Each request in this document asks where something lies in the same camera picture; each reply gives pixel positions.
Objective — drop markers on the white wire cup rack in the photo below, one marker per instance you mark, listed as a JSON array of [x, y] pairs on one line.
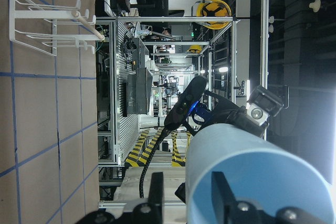
[[54, 15]]

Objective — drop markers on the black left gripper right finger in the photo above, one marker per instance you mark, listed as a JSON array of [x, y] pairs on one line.
[[221, 193]]

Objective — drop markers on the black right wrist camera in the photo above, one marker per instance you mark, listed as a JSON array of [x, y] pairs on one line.
[[186, 103]]

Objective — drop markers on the aluminium cage frame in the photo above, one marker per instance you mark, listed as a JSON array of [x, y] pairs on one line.
[[126, 132]]

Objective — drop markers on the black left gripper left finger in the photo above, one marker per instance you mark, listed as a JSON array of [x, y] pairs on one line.
[[156, 192]]

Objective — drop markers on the small yellow hard hat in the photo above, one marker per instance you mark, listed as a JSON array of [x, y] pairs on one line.
[[195, 49]]

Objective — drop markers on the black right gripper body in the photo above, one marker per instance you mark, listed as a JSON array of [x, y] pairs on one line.
[[254, 118]]

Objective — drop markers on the light blue plastic cup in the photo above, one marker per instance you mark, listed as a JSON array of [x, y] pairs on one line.
[[256, 170]]

